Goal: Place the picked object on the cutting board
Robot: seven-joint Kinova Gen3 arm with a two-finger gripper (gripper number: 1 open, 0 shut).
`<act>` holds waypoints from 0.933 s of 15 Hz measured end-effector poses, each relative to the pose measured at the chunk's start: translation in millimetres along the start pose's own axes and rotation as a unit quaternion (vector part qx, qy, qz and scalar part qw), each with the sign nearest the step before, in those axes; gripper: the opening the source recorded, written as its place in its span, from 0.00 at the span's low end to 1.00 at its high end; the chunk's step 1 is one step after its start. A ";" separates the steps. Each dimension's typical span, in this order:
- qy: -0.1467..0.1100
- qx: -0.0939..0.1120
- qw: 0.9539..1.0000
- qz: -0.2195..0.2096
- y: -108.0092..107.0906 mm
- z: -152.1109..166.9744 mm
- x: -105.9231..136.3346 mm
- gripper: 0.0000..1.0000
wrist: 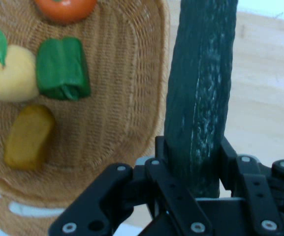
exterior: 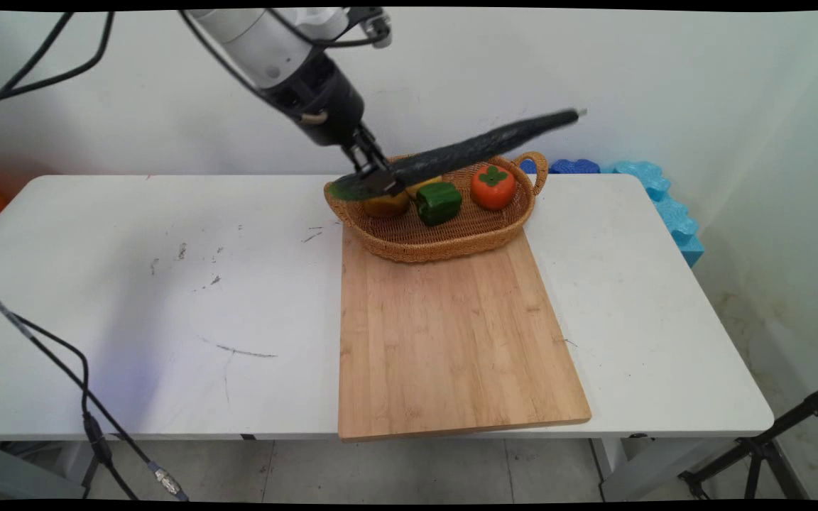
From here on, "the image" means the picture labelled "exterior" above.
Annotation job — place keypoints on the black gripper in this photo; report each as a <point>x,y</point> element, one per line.
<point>324,99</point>

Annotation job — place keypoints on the dark green cucumber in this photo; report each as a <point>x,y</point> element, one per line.
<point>466,150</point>

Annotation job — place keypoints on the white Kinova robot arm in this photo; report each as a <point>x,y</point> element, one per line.
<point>267,39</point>

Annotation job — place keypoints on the dark yellow toy pepper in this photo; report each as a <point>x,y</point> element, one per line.
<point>385,205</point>

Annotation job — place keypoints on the pale yellow toy fruit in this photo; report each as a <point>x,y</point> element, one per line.
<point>424,185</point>

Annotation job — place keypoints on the green bell pepper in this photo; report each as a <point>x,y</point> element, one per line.
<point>439,202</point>

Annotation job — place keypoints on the woven wicker basket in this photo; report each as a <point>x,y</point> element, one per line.
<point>451,238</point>

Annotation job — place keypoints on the orange persimmon with green calyx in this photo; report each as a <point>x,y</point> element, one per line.
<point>493,187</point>

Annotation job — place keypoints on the wooden cutting board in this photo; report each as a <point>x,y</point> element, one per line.
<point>451,341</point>

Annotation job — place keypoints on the dark blue foam block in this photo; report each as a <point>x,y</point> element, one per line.
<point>565,167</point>

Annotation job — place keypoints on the blue foam mats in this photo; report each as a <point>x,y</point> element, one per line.
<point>672,206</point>

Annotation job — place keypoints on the white table leg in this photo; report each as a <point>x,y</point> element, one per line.
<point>636,468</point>

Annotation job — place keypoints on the black tripod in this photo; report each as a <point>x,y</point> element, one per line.
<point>764,443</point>

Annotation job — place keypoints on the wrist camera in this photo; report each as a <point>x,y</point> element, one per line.
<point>378,27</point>

